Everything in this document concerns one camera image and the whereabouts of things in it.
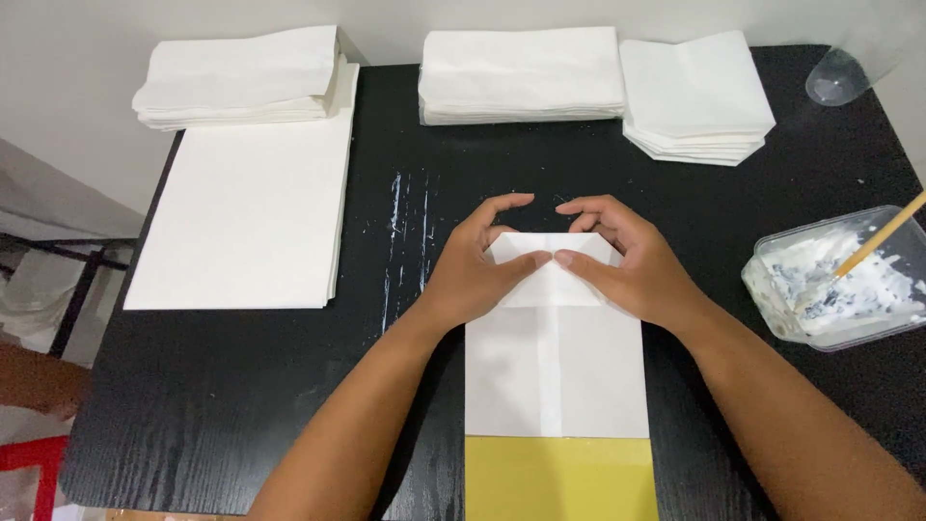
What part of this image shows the plastic container of white glue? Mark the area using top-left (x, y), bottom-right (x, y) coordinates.
top-left (741, 206), bottom-right (926, 353)

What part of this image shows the person's right hand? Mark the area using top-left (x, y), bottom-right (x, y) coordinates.
top-left (553, 194), bottom-right (708, 335)

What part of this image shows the yellow sheet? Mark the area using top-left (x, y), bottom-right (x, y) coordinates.
top-left (464, 436), bottom-right (661, 521)

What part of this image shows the stack of folded white paper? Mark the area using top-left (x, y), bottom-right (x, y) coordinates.
top-left (132, 25), bottom-right (341, 132)

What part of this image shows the black metal rack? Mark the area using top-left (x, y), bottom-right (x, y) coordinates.
top-left (0, 232), bottom-right (138, 359)

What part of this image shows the wooden stick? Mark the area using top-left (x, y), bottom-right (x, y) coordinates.
top-left (832, 190), bottom-right (926, 279)

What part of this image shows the pile of pointed white bags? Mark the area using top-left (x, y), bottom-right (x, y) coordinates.
top-left (619, 30), bottom-right (777, 167)

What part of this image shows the red stool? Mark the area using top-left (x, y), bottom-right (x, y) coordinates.
top-left (0, 436), bottom-right (69, 521)

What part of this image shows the stack of flat white sheets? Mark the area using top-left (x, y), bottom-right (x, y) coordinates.
top-left (123, 61), bottom-right (360, 312)

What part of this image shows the clear plastic cup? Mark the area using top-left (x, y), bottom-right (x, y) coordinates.
top-left (805, 32), bottom-right (905, 108)

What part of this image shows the person's left hand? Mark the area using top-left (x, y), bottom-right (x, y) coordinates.
top-left (418, 192), bottom-right (555, 329)

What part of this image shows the white paper bag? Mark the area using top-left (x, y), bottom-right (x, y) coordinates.
top-left (464, 232), bottom-right (651, 439)

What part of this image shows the wide pile of white bags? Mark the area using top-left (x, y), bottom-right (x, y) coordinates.
top-left (418, 27), bottom-right (626, 127)

